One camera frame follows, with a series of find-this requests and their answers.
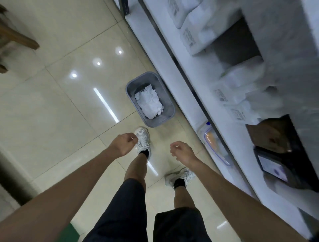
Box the person's left hand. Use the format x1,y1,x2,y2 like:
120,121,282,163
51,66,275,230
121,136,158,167
108,133,139,158

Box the person's right hand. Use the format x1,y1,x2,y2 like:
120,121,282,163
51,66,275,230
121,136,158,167
170,141,200,167

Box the person's right forearm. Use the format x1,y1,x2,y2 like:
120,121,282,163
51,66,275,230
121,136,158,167
191,158,309,242

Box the person's left forearm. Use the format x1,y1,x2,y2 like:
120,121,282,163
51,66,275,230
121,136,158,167
0,148,117,242

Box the person's left white sneaker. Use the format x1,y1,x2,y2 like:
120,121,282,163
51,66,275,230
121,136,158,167
134,127,152,159

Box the person's white sneaker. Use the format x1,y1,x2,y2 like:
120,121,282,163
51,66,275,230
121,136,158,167
164,167,196,188
134,127,152,159

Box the person's right white sneaker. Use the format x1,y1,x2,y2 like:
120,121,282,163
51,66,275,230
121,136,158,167
164,167,196,188

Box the person's left leg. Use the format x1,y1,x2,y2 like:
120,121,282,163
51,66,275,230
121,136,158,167
124,153,148,191

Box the person's leg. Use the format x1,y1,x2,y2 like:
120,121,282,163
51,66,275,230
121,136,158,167
124,153,148,191
173,186,196,209

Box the person's right black sock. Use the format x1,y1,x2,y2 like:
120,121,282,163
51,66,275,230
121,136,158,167
173,178,186,190

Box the grey plastic waste bin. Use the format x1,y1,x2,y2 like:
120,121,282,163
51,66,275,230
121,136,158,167
125,71,175,128

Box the clear plastic container blue rim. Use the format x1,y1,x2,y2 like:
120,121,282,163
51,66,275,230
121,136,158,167
198,122,233,167

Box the crumpled white paper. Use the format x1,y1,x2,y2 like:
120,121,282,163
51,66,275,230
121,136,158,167
135,84,164,120

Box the person's right leg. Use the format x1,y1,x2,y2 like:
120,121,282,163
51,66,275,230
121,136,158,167
173,186,196,209

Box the dark shorts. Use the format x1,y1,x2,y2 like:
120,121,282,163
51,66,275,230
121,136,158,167
82,178,212,242

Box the white frozen packet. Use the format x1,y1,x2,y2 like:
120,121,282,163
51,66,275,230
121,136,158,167
211,56,266,104
166,0,203,29
224,100,262,125
180,5,242,56

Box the brown packet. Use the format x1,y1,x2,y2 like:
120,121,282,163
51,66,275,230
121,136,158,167
245,117,293,154

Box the black device with screen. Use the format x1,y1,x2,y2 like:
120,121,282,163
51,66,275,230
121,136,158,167
253,146,319,192

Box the green object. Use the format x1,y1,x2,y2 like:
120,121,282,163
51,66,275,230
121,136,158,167
56,223,80,242

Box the brown wooden chair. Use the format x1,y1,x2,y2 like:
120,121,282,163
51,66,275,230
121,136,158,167
0,4,40,74

